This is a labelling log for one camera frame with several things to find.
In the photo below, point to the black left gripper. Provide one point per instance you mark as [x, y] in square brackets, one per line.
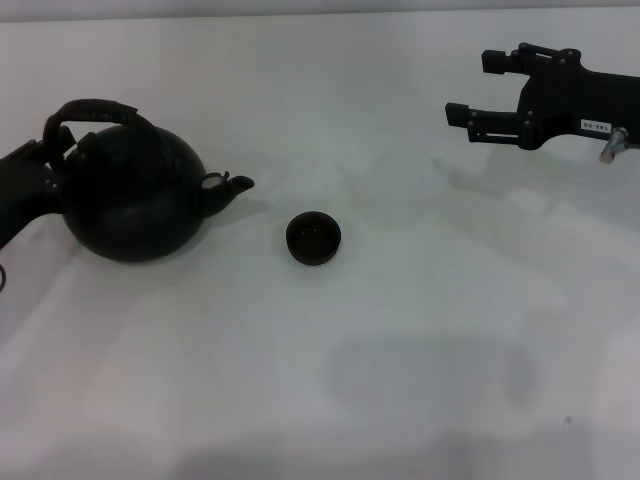
[22, 195]

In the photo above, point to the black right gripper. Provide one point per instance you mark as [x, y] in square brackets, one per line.
[565, 100]

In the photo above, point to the small black teacup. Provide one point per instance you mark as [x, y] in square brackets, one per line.
[314, 240]

